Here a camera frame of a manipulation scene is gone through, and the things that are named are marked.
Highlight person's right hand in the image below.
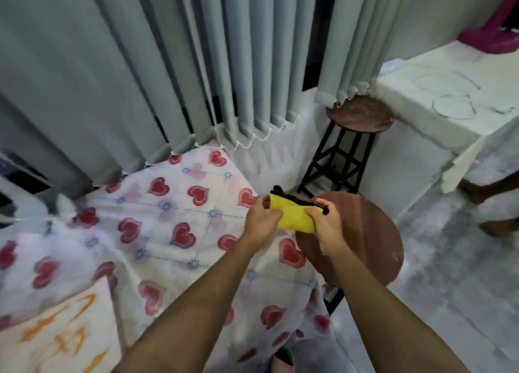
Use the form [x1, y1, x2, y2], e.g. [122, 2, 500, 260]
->
[304, 198, 350, 257]

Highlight person's left hand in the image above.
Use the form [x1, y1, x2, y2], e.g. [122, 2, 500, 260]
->
[242, 194, 284, 245]

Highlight yellow and black cloth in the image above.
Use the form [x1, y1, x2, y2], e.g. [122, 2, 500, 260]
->
[269, 185, 329, 235]

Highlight person's right forearm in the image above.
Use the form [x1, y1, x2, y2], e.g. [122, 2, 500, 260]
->
[328, 243, 471, 373]

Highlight person's left forearm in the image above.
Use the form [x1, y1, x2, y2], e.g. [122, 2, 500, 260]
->
[110, 233, 264, 373]

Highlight round brown wooden stool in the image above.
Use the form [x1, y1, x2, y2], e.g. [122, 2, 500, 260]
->
[297, 96, 395, 195]
[295, 192, 405, 317]

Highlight white heart print bedsheet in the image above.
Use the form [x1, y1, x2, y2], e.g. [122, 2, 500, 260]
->
[0, 140, 335, 373]

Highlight grey vertical blinds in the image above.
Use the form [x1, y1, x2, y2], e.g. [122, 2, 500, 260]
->
[0, 0, 410, 187]

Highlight white tablecloth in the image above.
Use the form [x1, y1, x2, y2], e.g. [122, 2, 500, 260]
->
[361, 40, 519, 219]

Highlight brown wooden table leg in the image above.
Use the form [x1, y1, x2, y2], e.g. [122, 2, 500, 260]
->
[458, 174, 519, 237]

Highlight white orange print pillow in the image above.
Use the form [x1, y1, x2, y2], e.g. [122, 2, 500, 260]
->
[0, 275, 124, 373]

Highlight pink fan base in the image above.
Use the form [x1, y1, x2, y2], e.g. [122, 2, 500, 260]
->
[457, 0, 519, 55]

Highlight white bead chain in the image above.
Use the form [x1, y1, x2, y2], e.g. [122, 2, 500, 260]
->
[144, 119, 301, 168]

